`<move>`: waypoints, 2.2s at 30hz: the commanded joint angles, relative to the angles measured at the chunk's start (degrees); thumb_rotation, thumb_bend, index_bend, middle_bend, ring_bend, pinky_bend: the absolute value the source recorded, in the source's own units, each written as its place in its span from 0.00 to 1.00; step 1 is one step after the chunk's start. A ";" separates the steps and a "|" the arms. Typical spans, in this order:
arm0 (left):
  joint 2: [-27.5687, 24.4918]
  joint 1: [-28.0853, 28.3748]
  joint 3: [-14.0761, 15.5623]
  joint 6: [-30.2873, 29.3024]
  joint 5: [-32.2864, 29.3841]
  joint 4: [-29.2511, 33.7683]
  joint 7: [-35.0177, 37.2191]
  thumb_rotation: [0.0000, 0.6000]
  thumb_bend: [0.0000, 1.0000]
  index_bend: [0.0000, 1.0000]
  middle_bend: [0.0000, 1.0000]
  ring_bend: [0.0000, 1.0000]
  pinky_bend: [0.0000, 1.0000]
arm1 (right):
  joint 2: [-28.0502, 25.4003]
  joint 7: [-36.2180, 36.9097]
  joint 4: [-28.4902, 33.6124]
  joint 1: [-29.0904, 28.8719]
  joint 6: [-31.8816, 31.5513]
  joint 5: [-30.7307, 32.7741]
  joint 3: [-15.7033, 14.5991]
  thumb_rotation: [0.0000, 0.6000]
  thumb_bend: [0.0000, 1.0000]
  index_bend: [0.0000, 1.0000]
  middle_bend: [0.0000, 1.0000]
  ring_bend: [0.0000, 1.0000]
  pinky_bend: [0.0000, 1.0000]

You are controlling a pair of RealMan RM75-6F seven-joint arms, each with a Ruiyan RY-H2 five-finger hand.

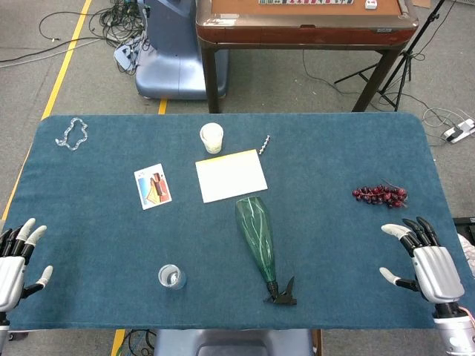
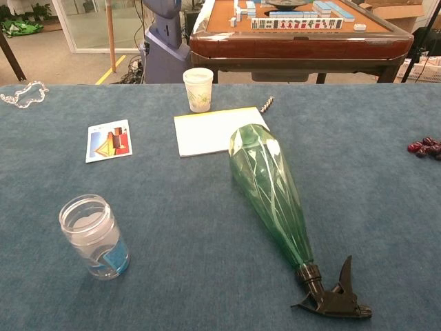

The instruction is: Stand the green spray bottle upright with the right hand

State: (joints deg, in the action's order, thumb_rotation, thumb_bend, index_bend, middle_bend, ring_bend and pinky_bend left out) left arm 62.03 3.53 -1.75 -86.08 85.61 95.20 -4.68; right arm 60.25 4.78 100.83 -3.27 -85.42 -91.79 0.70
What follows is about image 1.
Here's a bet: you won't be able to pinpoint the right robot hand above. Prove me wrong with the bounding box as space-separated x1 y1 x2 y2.
379 216 465 318

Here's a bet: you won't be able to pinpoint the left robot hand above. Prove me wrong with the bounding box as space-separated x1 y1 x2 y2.
0 217 54 313

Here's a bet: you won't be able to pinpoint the green spray bottle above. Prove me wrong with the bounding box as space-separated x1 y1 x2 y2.
235 196 298 306

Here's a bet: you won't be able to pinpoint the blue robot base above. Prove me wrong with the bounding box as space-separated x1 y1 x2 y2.
134 0 229 100

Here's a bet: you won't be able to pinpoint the red grape bunch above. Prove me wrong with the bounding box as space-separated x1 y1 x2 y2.
352 179 409 209

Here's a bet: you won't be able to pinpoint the white power strip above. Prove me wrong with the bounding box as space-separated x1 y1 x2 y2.
442 118 475 144

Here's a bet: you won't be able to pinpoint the clear glass cup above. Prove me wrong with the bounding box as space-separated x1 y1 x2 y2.
157 263 187 291

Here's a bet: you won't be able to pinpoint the illustrated playing card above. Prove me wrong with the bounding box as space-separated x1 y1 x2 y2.
134 163 173 211

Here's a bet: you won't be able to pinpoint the blue table cloth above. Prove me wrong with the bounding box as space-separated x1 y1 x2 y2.
0 112 475 331

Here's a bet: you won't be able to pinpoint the black tripod stand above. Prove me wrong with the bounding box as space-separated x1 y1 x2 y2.
333 0 447 112

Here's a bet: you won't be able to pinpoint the grey blue robot torso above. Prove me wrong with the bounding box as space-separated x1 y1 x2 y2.
152 328 315 356

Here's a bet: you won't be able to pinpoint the white notepad with yellow edge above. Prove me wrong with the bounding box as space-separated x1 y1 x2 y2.
194 148 269 204

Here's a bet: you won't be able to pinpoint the white plastic cup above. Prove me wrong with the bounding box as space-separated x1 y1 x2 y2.
199 122 225 154

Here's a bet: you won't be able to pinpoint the brown mahjong table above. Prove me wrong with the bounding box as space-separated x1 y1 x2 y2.
194 0 420 114

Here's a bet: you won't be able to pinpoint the mahjong tile row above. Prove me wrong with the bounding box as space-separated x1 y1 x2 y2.
258 0 355 6

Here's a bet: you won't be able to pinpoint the clear bead chain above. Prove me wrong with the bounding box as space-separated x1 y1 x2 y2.
54 117 89 151

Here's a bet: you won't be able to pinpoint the tangled black cables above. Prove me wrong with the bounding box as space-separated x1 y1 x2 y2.
38 0 150 76

